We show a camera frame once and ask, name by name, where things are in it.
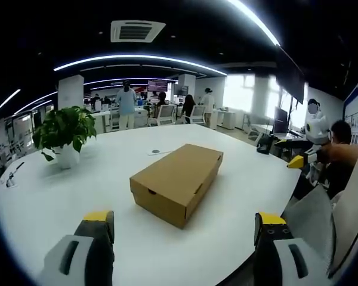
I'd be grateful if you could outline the long ceiling light strip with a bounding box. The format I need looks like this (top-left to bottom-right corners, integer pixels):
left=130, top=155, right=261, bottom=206
left=53, top=54, right=228, bottom=76

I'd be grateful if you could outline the white mesh office chair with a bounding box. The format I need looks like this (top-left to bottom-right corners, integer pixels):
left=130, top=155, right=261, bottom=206
left=148, top=104, right=177, bottom=127
left=187, top=104, right=206, bottom=125

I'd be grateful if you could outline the blue and white wall poster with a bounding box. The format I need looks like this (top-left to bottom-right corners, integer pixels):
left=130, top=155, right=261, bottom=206
left=342, top=73, right=358, bottom=147

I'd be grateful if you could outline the wall display screen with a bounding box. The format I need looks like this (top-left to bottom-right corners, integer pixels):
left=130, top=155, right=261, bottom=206
left=147, top=79, right=168, bottom=92

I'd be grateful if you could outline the pale cloth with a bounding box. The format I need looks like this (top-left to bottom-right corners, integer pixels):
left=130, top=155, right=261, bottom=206
left=327, top=148, right=358, bottom=279

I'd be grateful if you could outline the white square pillar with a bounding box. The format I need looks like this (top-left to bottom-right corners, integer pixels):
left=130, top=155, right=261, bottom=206
left=57, top=74, right=85, bottom=110

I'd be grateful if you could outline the bright ceiling light strip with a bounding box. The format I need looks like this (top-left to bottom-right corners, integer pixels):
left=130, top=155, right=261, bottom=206
left=226, top=0, right=282, bottom=48

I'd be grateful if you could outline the white plant pot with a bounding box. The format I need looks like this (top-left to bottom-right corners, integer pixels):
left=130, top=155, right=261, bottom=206
left=54, top=144, right=82, bottom=170

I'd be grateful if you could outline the green potted plant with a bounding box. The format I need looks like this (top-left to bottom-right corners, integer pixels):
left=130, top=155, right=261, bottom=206
left=32, top=105, right=98, bottom=162

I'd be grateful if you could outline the small black and white tool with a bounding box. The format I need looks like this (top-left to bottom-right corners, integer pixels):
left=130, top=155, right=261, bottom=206
left=5, top=161, right=26, bottom=188

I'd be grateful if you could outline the dark desk monitor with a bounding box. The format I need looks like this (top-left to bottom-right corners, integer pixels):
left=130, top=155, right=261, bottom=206
left=273, top=107, right=289, bottom=134

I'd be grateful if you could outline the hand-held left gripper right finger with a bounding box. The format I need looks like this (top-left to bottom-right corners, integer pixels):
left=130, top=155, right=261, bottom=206
left=252, top=212, right=331, bottom=286

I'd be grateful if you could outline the short ceiling light strip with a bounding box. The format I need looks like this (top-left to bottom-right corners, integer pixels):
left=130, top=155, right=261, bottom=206
left=0, top=88, right=22, bottom=116

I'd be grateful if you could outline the brown cardboard shoe box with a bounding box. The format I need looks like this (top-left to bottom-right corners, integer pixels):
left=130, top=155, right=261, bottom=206
left=129, top=143, right=224, bottom=230

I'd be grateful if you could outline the black desk organiser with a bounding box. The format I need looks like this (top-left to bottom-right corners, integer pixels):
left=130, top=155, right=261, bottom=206
left=256, top=133, right=275, bottom=156

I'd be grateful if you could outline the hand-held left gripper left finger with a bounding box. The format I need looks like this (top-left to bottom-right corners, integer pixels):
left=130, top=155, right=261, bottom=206
left=35, top=210, right=116, bottom=286

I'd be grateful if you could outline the ceiling air vent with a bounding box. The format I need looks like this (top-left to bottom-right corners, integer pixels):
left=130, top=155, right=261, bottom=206
left=110, top=20, right=167, bottom=43

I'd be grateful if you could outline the grey chair back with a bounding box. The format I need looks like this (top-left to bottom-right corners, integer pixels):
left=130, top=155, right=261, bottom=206
left=281, top=184, right=338, bottom=271

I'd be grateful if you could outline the large hanging black screen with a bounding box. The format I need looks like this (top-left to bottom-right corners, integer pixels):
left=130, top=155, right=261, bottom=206
left=274, top=46, right=305, bottom=105

